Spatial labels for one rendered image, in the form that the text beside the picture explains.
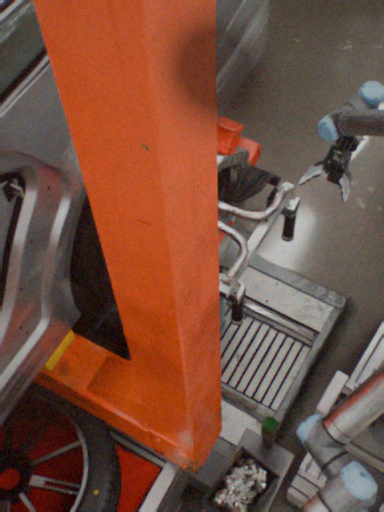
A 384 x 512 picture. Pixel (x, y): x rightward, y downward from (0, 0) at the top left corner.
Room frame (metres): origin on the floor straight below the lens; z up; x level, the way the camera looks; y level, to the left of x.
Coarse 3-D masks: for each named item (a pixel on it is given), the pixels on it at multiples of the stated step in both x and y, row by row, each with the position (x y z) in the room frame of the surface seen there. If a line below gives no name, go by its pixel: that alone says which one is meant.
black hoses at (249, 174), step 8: (248, 168) 1.44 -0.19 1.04; (256, 168) 1.45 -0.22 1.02; (240, 176) 1.41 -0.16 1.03; (248, 176) 1.40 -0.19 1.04; (256, 176) 1.40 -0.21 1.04; (264, 176) 1.40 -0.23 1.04; (272, 176) 1.41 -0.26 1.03; (240, 184) 1.39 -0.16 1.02; (248, 184) 1.38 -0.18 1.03; (256, 184) 1.38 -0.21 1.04; (264, 184) 1.38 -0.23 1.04; (272, 184) 1.42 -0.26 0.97; (240, 192) 1.37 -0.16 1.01; (248, 192) 1.37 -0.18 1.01; (256, 192) 1.36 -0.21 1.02; (224, 200) 1.37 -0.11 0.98; (232, 200) 1.36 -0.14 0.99; (240, 200) 1.36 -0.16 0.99
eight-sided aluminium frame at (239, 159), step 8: (240, 152) 1.51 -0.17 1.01; (224, 160) 1.42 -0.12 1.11; (232, 160) 1.47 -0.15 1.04; (240, 160) 1.51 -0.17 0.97; (232, 168) 1.56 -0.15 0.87; (240, 168) 1.53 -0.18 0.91; (232, 176) 1.56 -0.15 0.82; (232, 184) 1.56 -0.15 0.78; (224, 192) 1.55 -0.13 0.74; (232, 192) 1.54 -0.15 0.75; (232, 216) 1.48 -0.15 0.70
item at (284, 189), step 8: (280, 192) 1.36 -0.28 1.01; (288, 192) 1.37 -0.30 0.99; (280, 200) 1.33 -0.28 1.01; (224, 208) 1.32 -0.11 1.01; (232, 208) 1.32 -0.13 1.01; (240, 208) 1.32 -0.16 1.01; (272, 208) 1.31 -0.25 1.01; (240, 216) 1.29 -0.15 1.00; (248, 216) 1.29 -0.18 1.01; (256, 216) 1.28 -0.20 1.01; (264, 216) 1.28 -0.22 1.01
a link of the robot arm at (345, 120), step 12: (336, 108) 1.63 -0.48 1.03; (348, 108) 1.61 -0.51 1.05; (324, 120) 1.58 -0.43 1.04; (336, 120) 1.57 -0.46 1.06; (348, 120) 1.53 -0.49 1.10; (360, 120) 1.50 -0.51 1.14; (372, 120) 1.47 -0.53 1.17; (324, 132) 1.56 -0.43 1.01; (336, 132) 1.54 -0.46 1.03; (348, 132) 1.51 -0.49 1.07; (360, 132) 1.48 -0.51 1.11; (372, 132) 1.45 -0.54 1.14
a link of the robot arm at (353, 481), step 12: (348, 468) 0.48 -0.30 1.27; (360, 468) 0.48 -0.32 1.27; (336, 480) 0.46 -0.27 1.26; (348, 480) 0.45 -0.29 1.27; (360, 480) 0.45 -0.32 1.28; (372, 480) 0.46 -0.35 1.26; (324, 492) 0.44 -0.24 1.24; (336, 492) 0.43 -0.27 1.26; (348, 492) 0.43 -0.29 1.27; (360, 492) 0.43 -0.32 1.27; (372, 492) 0.43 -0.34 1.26; (324, 504) 0.41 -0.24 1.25; (336, 504) 0.41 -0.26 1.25; (348, 504) 0.41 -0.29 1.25; (360, 504) 0.41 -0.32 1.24
